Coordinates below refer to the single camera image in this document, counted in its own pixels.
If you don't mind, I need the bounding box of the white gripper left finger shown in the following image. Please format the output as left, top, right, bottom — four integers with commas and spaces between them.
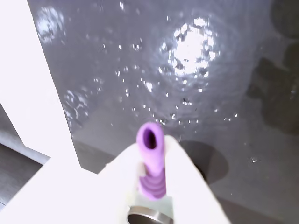
58, 142, 142, 224

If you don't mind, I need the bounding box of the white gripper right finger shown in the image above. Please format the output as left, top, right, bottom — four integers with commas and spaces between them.
164, 135, 231, 224

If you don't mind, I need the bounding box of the purple rubber pen grip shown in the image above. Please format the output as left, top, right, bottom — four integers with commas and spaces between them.
136, 121, 167, 201

